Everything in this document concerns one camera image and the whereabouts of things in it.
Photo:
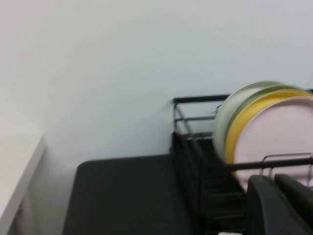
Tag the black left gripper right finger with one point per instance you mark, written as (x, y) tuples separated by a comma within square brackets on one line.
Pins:
[(298, 203)]

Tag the pink plate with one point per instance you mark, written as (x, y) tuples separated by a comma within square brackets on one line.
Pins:
[(276, 132)]

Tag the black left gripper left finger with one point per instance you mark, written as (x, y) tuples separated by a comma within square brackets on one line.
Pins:
[(264, 210)]

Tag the green plate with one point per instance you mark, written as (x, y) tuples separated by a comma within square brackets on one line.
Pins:
[(240, 104)]

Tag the yellow plate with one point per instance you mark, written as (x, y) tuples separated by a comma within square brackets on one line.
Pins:
[(239, 122)]

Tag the white cabinet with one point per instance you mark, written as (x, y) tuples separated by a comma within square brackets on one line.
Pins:
[(14, 191)]

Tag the pale grey-green plate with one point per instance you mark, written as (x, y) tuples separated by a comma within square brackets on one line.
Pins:
[(222, 120)]

